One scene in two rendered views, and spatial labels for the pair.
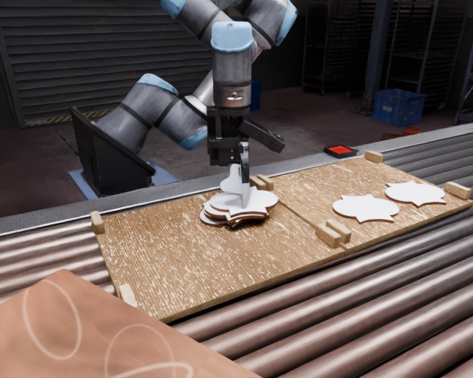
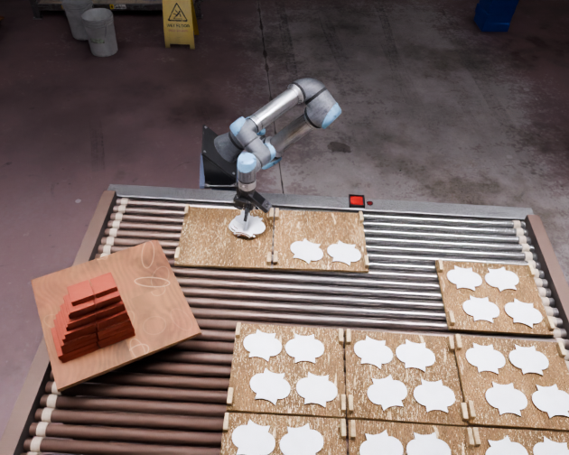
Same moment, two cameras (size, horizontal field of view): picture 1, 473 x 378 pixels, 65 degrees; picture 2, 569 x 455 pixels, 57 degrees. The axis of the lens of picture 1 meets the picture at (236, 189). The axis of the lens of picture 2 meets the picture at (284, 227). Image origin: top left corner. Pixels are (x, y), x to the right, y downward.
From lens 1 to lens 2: 173 cm
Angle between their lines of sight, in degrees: 30
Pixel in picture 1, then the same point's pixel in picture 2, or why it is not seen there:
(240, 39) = (246, 169)
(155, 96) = not seen: hidden behind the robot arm
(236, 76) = (244, 180)
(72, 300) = (154, 252)
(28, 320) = (142, 253)
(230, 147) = (242, 203)
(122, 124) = (226, 147)
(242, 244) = (234, 246)
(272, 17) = (317, 116)
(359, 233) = (286, 263)
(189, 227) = (221, 227)
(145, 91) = not seen: hidden behind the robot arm
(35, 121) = not seen: outside the picture
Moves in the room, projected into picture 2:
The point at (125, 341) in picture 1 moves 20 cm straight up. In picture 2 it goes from (160, 270) to (153, 236)
